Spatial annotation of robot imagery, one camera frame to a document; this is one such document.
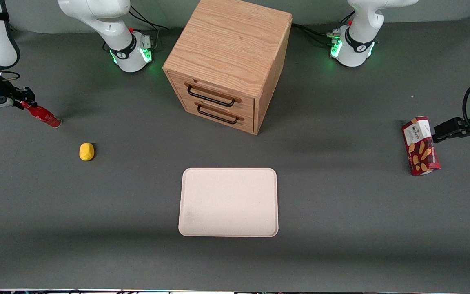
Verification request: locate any red coke bottle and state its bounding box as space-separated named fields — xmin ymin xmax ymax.
xmin=20 ymin=101 xmax=63 ymax=129

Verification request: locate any black drawer handle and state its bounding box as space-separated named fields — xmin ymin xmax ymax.
xmin=195 ymin=102 xmax=245 ymax=125
xmin=184 ymin=82 xmax=242 ymax=108

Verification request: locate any wooden drawer cabinet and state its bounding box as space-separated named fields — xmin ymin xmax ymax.
xmin=162 ymin=0 xmax=293 ymax=136

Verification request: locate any cream rectangular tray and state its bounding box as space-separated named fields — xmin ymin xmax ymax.
xmin=178 ymin=167 xmax=279 ymax=238

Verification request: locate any red shortbread cookie box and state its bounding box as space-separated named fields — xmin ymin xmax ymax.
xmin=401 ymin=116 xmax=441 ymax=176

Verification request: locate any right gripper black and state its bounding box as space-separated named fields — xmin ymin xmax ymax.
xmin=0 ymin=81 xmax=36 ymax=110

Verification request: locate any black base cable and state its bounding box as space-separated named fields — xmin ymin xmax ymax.
xmin=291 ymin=22 xmax=334 ymax=47
xmin=128 ymin=5 xmax=169 ymax=31

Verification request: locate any wooden drawer front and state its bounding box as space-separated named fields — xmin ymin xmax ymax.
xmin=167 ymin=70 xmax=256 ymax=119
xmin=177 ymin=92 xmax=256 ymax=135

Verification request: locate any grey base connector block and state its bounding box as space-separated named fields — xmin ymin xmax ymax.
xmin=326 ymin=29 xmax=342 ymax=47
xmin=139 ymin=34 xmax=155 ymax=53

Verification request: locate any yellow toy lemon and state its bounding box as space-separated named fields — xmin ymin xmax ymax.
xmin=79 ymin=143 xmax=96 ymax=162

